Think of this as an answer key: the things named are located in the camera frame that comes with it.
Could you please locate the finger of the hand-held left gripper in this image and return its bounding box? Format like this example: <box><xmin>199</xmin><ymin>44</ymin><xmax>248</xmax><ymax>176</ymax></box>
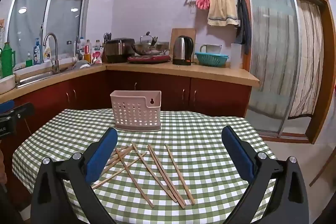
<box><xmin>0</xmin><ymin>101</ymin><xmax>14</xmax><ymax>112</ymax></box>
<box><xmin>0</xmin><ymin>102</ymin><xmax>35</xmax><ymax>123</ymax></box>

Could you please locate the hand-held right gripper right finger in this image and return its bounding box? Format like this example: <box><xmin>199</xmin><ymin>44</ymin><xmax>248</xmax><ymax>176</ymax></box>
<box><xmin>221</xmin><ymin>126</ymin><xmax>310</xmax><ymax>224</ymax></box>

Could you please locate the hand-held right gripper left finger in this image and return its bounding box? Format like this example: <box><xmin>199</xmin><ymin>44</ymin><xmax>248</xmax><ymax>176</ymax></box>
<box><xmin>30</xmin><ymin>127</ymin><xmax>118</xmax><ymax>224</ymax></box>

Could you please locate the wooden chopstick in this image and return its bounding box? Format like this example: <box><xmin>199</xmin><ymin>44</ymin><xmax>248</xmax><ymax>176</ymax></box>
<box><xmin>164</xmin><ymin>144</ymin><xmax>195</xmax><ymax>206</ymax></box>
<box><xmin>104</xmin><ymin>147</ymin><xmax>133</xmax><ymax>167</ymax></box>
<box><xmin>131</xmin><ymin>142</ymin><xmax>172</xmax><ymax>197</ymax></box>
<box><xmin>149</xmin><ymin>147</ymin><xmax>178</xmax><ymax>202</ymax></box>
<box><xmin>110</xmin><ymin>145</ymin><xmax>130</xmax><ymax>159</ymax></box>
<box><xmin>147</xmin><ymin>145</ymin><xmax>186</xmax><ymax>209</ymax></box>
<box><xmin>115</xmin><ymin>147</ymin><xmax>155</xmax><ymax>208</ymax></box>
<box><xmin>91</xmin><ymin>152</ymin><xmax>148</xmax><ymax>190</ymax></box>

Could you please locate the pink perforated utensil holder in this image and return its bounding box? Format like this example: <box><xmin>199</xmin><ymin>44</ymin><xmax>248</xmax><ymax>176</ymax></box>
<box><xmin>110</xmin><ymin>90</ymin><xmax>162</xmax><ymax>132</ymax></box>

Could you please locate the person's left hand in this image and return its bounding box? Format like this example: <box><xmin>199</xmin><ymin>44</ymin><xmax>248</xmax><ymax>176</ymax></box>
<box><xmin>0</xmin><ymin>148</ymin><xmax>7</xmax><ymax>184</ymax></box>

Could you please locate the white ceramic bowl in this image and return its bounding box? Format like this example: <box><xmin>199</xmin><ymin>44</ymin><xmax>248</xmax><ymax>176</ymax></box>
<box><xmin>0</xmin><ymin>74</ymin><xmax>16</xmax><ymax>95</ymax></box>

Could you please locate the stainless steel sink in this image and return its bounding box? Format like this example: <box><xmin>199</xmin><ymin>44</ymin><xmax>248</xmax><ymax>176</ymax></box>
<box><xmin>16</xmin><ymin>67</ymin><xmax>79</xmax><ymax>88</ymax></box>

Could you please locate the green checked tablecloth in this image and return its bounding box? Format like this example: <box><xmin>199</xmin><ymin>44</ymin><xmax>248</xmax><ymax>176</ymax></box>
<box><xmin>12</xmin><ymin>108</ymin><xmax>277</xmax><ymax>224</ymax></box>

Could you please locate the green plastic thermos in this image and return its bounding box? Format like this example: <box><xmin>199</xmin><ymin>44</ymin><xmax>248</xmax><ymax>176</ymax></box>
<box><xmin>0</xmin><ymin>42</ymin><xmax>17</xmax><ymax>79</ymax></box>

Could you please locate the blue dish soap bottle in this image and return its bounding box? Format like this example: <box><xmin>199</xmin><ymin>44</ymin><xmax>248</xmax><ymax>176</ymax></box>
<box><xmin>33</xmin><ymin>38</ymin><xmax>42</xmax><ymax>65</ymax></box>

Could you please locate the white spray cleaner bottle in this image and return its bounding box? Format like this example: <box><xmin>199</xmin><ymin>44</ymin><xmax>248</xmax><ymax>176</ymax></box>
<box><xmin>43</xmin><ymin>42</ymin><xmax>52</xmax><ymax>61</ymax></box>

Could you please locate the tall curved steel faucet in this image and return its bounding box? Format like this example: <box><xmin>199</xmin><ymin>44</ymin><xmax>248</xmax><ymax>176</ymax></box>
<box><xmin>43</xmin><ymin>32</ymin><xmax>60</xmax><ymax>73</ymax></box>

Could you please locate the white dish by sink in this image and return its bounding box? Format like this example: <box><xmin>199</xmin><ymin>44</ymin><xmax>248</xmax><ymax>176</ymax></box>
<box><xmin>73</xmin><ymin>59</ymin><xmax>91</xmax><ymax>70</ymax></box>

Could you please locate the orange oil bottle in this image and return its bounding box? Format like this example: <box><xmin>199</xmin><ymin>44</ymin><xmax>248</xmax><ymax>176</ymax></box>
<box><xmin>84</xmin><ymin>40</ymin><xmax>92</xmax><ymax>62</ymax></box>

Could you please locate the pink and white packet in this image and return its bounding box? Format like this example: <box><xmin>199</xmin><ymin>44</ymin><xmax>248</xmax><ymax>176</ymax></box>
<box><xmin>91</xmin><ymin>46</ymin><xmax>104</xmax><ymax>65</ymax></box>

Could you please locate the white translucent container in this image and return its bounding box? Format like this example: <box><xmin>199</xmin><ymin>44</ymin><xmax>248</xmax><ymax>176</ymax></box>
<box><xmin>230</xmin><ymin>43</ymin><xmax>243</xmax><ymax>69</ymax></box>

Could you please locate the teal plastic colander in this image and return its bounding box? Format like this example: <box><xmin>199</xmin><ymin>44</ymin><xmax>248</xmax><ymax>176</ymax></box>
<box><xmin>194</xmin><ymin>52</ymin><xmax>230</xmax><ymax>67</ymax></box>

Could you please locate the beige kitchen countertop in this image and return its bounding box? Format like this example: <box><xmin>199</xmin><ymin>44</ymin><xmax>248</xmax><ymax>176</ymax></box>
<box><xmin>0</xmin><ymin>61</ymin><xmax>260</xmax><ymax>103</ymax></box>

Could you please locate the aluminium sliding window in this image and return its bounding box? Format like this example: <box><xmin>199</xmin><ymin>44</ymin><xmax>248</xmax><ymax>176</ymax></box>
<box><xmin>6</xmin><ymin>0</ymin><xmax>99</xmax><ymax>67</ymax></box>

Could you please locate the dark rice cooker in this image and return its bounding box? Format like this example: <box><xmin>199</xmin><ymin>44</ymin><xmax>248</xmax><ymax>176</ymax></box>
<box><xmin>105</xmin><ymin>38</ymin><xmax>135</xmax><ymax>63</ymax></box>

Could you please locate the red induction cooker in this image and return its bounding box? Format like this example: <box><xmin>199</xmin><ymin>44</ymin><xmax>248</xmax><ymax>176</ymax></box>
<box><xmin>127</xmin><ymin>54</ymin><xmax>171</xmax><ymax>64</ymax></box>

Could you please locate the sliding glass door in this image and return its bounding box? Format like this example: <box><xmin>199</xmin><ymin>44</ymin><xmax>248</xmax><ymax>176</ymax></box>
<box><xmin>245</xmin><ymin>0</ymin><xmax>300</xmax><ymax>135</ymax></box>

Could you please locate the steel wok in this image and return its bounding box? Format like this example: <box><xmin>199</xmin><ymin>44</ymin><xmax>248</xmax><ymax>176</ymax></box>
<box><xmin>132</xmin><ymin>43</ymin><xmax>171</xmax><ymax>57</ymax></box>

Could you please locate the steel electric kettle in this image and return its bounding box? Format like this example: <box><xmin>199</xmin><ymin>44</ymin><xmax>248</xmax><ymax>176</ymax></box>
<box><xmin>172</xmin><ymin>35</ymin><xmax>195</xmax><ymax>66</ymax></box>

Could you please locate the striped curtain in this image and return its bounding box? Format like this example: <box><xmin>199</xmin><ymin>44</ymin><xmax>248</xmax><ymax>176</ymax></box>
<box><xmin>287</xmin><ymin>0</ymin><xmax>324</xmax><ymax>119</ymax></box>

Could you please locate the glass wok lid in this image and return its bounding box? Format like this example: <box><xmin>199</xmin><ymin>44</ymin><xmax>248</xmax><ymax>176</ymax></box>
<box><xmin>134</xmin><ymin>31</ymin><xmax>158</xmax><ymax>46</ymax></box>

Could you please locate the dark hanging cloth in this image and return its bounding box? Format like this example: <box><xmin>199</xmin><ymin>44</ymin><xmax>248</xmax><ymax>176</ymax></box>
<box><xmin>235</xmin><ymin>0</ymin><xmax>252</xmax><ymax>55</ymax></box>

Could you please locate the wooden cutting board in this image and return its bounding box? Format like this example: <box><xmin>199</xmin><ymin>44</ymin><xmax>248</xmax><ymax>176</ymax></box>
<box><xmin>170</xmin><ymin>28</ymin><xmax>196</xmax><ymax>63</ymax></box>

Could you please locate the beige towel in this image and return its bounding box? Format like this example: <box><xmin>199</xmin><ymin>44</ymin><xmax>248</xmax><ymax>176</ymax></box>
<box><xmin>207</xmin><ymin>0</ymin><xmax>239</xmax><ymax>27</ymax></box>

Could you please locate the white basin with green handle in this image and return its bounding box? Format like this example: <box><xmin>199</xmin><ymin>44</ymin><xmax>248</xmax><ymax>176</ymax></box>
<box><xmin>199</xmin><ymin>44</ymin><xmax>222</xmax><ymax>54</ymax></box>

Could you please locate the wooden door frame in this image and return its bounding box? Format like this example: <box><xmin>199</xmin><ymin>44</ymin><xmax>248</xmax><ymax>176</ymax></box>
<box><xmin>236</xmin><ymin>0</ymin><xmax>332</xmax><ymax>145</ymax></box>

